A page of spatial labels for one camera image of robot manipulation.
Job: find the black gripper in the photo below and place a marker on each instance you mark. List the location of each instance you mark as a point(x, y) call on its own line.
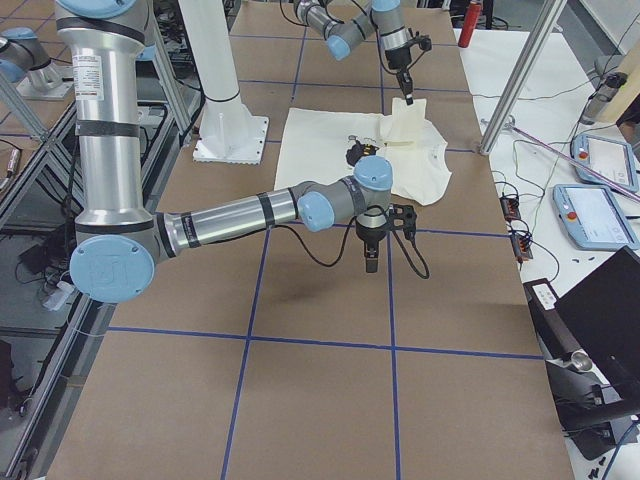
point(370, 234)
point(398, 59)

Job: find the cream long sleeve cat shirt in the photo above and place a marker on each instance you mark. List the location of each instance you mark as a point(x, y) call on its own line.
point(324, 146)

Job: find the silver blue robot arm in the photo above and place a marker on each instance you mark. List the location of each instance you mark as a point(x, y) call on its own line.
point(382, 19)
point(120, 243)

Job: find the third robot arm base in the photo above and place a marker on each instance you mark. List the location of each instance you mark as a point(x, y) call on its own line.
point(26, 64)

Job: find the red cylinder bottle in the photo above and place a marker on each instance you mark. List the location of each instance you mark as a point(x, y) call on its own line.
point(471, 17)

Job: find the reacher grabber stick white claw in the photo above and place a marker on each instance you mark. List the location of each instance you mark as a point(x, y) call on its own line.
point(510, 126)

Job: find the small red black circuit board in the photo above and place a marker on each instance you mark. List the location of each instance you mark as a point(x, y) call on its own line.
point(510, 207)

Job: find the grey water bottle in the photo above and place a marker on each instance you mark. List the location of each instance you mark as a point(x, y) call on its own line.
point(602, 96)

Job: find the near blue teach pendant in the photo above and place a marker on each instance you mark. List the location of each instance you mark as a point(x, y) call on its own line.
point(592, 218)

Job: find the blue teach pendant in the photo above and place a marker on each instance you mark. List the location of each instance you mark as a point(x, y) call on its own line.
point(592, 218)
point(613, 159)

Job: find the far blue teach pendant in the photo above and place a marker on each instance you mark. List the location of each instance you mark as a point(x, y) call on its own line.
point(613, 159)

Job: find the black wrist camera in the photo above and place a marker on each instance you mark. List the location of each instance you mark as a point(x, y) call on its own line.
point(402, 217)
point(423, 42)

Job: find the aluminium frame post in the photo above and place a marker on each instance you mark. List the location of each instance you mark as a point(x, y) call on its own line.
point(529, 54)

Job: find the white pillar with base plate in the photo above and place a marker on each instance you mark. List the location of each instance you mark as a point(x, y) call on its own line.
point(228, 132)

